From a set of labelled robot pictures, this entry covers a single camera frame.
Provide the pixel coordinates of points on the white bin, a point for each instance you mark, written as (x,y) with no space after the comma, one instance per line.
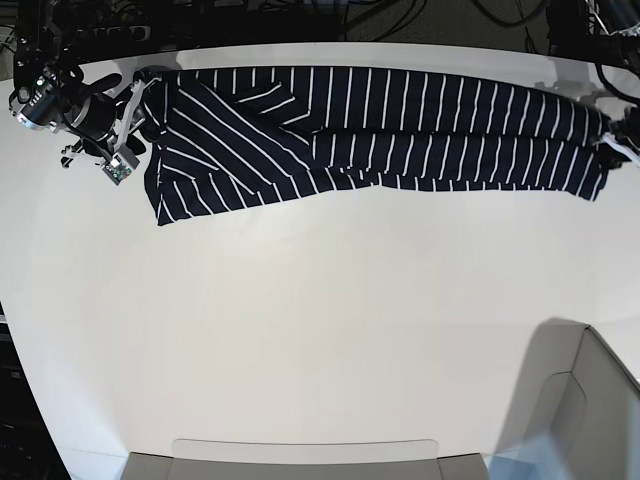
(574,412)
(408,459)

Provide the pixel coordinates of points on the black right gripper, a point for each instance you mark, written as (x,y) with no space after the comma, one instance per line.
(87,112)

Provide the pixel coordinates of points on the white bin right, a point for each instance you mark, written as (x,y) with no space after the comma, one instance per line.
(574,412)

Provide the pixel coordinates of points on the black power strip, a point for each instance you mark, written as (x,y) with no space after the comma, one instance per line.
(136,33)

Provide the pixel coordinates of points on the white bin front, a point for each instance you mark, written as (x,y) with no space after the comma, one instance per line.
(408,459)

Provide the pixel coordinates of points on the navy white striped T-shirt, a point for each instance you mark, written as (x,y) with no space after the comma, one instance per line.
(236,138)

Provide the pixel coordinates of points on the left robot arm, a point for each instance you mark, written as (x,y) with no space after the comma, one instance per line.
(616,30)

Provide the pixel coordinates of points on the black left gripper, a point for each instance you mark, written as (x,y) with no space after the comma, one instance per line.
(607,157)

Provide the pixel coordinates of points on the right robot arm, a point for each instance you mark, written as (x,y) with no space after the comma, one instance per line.
(49,87)

